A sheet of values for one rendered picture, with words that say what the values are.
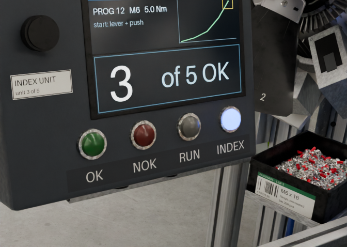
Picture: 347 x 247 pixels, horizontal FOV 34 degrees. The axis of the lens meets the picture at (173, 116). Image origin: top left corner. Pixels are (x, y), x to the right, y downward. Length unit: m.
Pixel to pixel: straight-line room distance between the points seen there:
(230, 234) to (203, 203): 1.91
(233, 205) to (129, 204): 1.89
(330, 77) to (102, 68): 0.79
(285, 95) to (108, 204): 1.54
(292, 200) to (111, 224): 1.50
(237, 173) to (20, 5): 0.35
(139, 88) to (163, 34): 0.05
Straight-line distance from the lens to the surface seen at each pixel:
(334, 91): 1.23
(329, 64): 1.24
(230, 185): 0.69
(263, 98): 1.17
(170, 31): 0.52
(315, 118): 1.68
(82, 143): 0.48
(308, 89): 1.33
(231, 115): 0.56
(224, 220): 0.72
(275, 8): 1.27
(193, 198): 2.68
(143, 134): 0.50
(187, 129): 0.53
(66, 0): 0.48
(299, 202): 1.03
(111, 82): 0.49
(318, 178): 1.09
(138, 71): 0.50
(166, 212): 2.56
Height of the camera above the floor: 1.32
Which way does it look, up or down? 22 degrees down
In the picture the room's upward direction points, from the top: 5 degrees clockwise
